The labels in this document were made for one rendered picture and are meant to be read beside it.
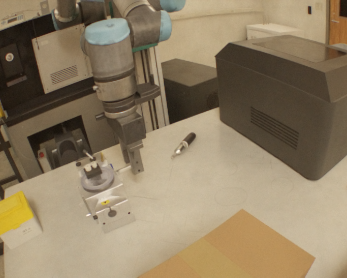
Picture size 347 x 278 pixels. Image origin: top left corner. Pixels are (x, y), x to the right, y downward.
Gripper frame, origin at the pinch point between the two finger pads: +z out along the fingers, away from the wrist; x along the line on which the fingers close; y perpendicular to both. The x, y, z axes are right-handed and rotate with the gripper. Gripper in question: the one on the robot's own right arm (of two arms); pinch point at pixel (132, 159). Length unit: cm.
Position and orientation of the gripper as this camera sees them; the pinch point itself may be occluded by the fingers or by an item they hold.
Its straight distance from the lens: 67.4
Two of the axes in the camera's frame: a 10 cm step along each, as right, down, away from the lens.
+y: -8.6, 3.5, -3.7
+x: 5.0, 4.1, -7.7
